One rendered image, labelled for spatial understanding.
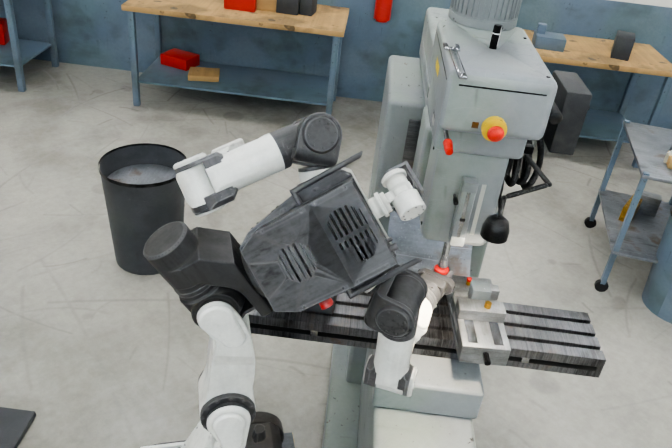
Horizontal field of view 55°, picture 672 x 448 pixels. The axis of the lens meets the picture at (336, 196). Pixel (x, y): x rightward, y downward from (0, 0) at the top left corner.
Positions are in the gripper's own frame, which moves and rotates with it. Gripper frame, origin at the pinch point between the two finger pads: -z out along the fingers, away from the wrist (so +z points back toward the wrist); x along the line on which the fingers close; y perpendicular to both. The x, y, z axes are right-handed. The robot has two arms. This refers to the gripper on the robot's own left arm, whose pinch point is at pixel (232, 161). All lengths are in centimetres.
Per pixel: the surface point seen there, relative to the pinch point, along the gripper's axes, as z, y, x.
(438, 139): 36, -15, 49
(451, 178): 28, -27, 52
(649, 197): -161, -135, 248
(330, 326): -4, -61, 8
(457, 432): 14, -104, 29
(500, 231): 45, -42, 52
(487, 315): 11, -76, 53
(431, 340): 4, -78, 35
